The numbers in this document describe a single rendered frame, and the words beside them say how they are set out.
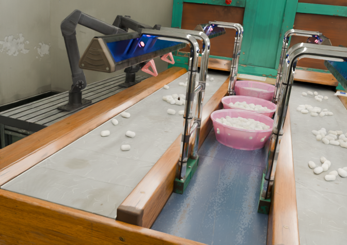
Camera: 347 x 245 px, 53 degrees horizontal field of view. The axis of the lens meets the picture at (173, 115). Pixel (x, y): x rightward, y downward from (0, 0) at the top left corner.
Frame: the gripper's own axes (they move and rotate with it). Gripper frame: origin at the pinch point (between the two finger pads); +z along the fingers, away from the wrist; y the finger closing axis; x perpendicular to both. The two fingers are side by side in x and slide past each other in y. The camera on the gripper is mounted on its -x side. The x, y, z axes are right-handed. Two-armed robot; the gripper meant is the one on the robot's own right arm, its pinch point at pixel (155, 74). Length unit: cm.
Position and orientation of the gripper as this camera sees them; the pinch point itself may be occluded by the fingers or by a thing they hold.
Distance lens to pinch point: 172.1
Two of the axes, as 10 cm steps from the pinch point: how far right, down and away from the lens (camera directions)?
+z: 6.6, 7.5, 0.1
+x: -6.9, 6.1, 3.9
